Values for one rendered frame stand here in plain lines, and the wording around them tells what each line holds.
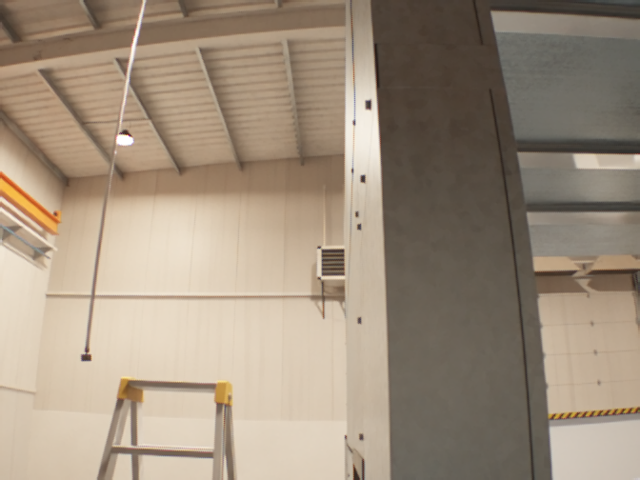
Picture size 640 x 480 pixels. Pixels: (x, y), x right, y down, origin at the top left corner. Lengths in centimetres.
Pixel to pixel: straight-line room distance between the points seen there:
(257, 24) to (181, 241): 564
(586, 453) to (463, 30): 1186
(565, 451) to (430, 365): 1168
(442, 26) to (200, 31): 800
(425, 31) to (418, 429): 30
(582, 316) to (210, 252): 798
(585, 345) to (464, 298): 1180
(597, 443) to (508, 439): 1195
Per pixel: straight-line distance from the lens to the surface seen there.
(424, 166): 39
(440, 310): 35
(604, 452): 1237
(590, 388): 1207
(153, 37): 859
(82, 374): 1231
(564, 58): 163
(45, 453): 1258
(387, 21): 46
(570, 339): 1204
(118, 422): 179
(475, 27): 47
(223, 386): 177
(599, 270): 1183
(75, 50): 899
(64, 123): 1171
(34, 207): 1180
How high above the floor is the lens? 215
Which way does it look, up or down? 20 degrees up
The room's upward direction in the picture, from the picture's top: straight up
